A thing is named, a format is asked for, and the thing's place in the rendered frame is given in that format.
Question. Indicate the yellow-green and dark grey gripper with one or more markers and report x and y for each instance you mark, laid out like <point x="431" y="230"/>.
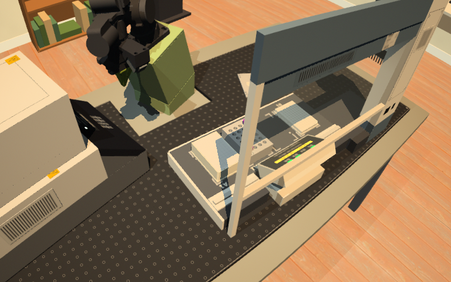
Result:
<point x="119" y="70"/>

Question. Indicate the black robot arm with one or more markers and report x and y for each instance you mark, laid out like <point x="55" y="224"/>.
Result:
<point x="111" y="18"/>

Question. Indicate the beige benchtop instrument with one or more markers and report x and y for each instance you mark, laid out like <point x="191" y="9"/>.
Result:
<point x="60" y="161"/>

